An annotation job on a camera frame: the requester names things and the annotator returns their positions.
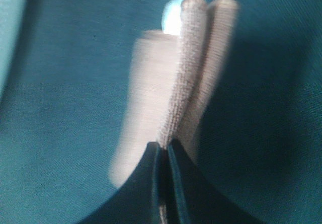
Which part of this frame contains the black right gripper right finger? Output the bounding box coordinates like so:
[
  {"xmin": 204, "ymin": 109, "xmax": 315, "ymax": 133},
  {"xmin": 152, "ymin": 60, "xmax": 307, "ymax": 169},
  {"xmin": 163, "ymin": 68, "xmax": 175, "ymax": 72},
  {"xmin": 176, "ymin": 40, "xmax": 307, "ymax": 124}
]
[{"xmin": 167, "ymin": 139, "xmax": 253, "ymax": 223}]

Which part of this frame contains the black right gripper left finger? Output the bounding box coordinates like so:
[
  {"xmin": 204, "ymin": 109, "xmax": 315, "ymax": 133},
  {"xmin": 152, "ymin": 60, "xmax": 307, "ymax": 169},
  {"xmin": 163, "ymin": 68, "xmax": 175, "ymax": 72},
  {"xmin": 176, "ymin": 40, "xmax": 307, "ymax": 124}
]
[{"xmin": 80, "ymin": 142, "xmax": 162, "ymax": 223}]

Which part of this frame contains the orange-brown towel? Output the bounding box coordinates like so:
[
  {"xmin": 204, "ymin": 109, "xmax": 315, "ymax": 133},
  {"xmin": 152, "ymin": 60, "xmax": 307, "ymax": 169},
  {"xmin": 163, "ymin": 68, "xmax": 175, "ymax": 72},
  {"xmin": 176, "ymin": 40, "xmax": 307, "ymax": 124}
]
[{"xmin": 108, "ymin": 0, "xmax": 239, "ymax": 224}]

